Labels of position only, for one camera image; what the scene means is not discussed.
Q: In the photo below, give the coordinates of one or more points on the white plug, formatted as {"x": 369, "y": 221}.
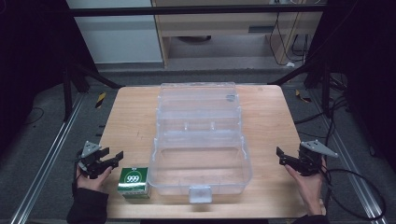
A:
{"x": 290, "y": 64}

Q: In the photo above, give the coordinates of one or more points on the white cabinet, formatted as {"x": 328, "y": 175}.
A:
{"x": 121, "y": 37}

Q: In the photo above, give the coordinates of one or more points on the person's left hand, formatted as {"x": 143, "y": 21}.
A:
{"x": 93, "y": 182}

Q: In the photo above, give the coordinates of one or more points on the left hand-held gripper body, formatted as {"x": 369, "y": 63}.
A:
{"x": 90, "y": 161}

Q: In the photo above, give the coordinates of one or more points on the black metal stand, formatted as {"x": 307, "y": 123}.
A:
{"x": 67, "y": 93}
{"x": 325, "y": 90}

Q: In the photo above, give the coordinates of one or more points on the clear plastic storage box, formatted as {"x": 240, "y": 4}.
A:
{"x": 199, "y": 146}

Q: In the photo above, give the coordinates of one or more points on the light wooden desk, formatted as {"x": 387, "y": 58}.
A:
{"x": 218, "y": 26}

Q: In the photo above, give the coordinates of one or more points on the person's right hand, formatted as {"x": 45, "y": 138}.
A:
{"x": 308, "y": 189}

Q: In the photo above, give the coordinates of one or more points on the aluminium floor rail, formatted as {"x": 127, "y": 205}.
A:
{"x": 351, "y": 168}
{"x": 46, "y": 158}

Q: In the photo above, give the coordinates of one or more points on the green and white medicine box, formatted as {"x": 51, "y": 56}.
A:
{"x": 134, "y": 183}

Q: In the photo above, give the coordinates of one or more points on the yellow and black tape strip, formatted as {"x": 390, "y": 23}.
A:
{"x": 302, "y": 97}
{"x": 100, "y": 100}

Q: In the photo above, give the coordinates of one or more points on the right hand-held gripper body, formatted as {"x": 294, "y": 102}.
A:
{"x": 311, "y": 158}

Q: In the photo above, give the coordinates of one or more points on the black horizontal frame bar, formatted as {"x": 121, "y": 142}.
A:
{"x": 186, "y": 11}

